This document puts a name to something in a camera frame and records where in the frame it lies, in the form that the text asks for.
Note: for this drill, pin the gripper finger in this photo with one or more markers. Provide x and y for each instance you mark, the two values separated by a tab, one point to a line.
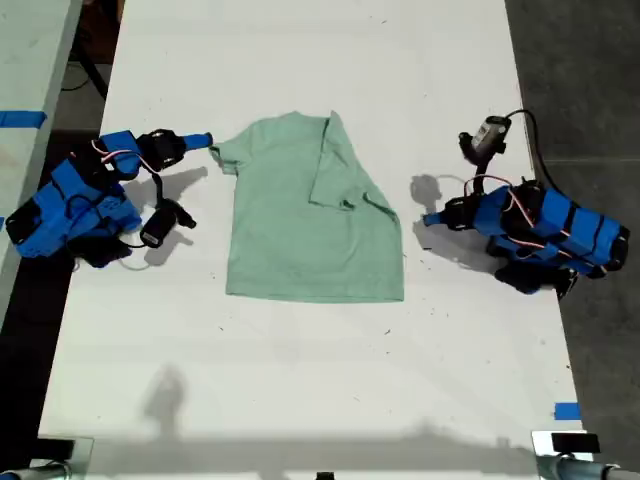
197	144
437	223
437	216
197	137

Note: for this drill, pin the pale green T-shirt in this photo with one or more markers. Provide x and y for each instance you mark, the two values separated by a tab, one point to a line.
300	235

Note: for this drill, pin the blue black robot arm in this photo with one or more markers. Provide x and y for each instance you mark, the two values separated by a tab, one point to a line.
565	225
75	205

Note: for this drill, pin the long blue tape strip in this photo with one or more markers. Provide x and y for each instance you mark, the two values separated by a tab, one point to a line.
22	118

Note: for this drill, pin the white side table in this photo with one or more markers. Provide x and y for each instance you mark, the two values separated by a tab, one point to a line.
25	100

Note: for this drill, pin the small blue tape patch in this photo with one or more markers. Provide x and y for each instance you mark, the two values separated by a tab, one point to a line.
567	411

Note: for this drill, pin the black box on white plate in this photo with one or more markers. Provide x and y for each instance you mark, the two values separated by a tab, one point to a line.
575	442

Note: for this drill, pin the small black clamp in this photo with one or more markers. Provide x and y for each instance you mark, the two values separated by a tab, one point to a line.
325	476

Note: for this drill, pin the grey metal pipe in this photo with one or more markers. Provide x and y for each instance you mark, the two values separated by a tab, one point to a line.
580	470
35	472

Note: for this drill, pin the black box on clear plate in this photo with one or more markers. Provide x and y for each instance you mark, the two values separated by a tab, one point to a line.
55	448

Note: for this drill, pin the black camera stalk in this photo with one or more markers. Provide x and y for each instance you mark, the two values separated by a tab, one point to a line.
482	175
159	187

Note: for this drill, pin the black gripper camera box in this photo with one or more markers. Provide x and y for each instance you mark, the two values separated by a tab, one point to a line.
487	135
162	222

